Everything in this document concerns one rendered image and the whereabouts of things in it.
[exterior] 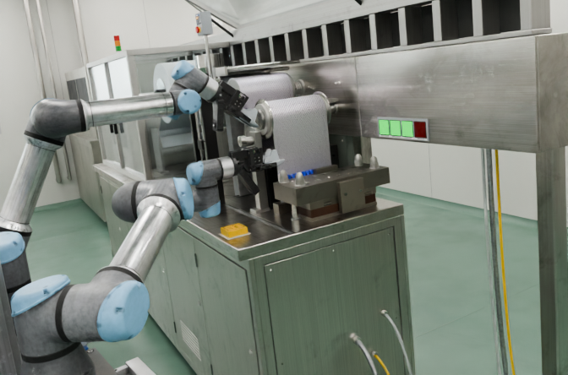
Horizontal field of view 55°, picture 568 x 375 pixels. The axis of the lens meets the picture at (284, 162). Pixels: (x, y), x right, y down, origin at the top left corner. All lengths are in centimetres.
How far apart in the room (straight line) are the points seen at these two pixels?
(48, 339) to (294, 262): 84
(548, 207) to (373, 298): 68
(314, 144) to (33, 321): 122
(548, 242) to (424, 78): 61
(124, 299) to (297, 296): 82
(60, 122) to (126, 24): 594
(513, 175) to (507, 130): 308
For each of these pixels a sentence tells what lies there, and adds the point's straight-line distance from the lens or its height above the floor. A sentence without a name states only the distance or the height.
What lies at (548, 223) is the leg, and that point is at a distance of 177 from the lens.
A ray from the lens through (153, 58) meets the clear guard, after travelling 288.
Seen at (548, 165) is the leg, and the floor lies 107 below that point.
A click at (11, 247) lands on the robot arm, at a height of 103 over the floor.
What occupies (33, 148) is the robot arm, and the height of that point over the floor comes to 127.
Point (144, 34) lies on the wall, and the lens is 759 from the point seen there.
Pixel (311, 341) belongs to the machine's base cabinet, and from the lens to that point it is 192.
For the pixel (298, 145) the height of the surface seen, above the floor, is 114.
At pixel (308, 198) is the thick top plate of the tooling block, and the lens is 183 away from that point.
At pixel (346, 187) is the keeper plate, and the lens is 189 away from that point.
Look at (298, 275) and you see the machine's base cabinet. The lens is 180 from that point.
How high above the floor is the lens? 143
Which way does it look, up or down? 10 degrees down
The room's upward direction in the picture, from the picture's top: 6 degrees counter-clockwise
